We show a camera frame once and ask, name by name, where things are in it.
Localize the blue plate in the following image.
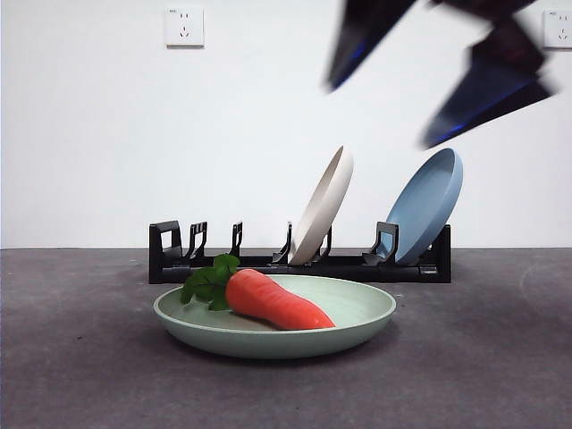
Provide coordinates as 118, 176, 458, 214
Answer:
384, 147, 465, 265

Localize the black plate rack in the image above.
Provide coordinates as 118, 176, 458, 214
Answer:
148, 220, 452, 285

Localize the green plate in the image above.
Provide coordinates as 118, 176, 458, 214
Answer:
153, 273, 398, 361

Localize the beige plate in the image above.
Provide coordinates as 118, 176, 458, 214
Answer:
287, 145, 356, 265

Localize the white wall socket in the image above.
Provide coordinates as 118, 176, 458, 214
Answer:
165, 6, 206, 49
542, 9, 572, 51

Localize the orange carrot with green leaves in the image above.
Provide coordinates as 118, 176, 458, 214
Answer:
180, 253, 337, 332

